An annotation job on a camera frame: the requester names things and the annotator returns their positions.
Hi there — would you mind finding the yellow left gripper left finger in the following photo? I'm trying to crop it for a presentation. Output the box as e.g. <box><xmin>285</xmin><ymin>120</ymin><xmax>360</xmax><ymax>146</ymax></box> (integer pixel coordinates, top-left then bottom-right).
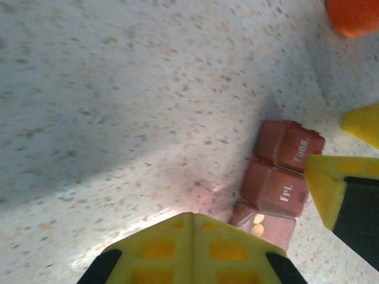
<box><xmin>76</xmin><ymin>212</ymin><xmax>194</xmax><ymax>284</ymax></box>

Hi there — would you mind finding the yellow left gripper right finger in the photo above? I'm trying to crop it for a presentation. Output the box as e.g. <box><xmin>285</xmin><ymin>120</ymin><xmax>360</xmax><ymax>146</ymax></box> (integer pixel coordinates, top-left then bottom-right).
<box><xmin>192</xmin><ymin>213</ymin><xmax>309</xmax><ymax>284</ymax></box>

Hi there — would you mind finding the red weekly pill organizer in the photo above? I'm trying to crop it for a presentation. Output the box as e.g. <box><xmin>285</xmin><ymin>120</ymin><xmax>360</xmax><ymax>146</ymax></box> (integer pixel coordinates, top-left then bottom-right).
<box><xmin>229</xmin><ymin>120</ymin><xmax>326</xmax><ymax>251</ymax></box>

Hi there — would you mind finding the orange pill bottle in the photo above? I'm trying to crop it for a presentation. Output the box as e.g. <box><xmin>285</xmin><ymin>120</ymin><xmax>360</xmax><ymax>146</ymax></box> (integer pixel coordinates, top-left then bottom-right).
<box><xmin>324</xmin><ymin>0</ymin><xmax>379</xmax><ymax>38</ymax></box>

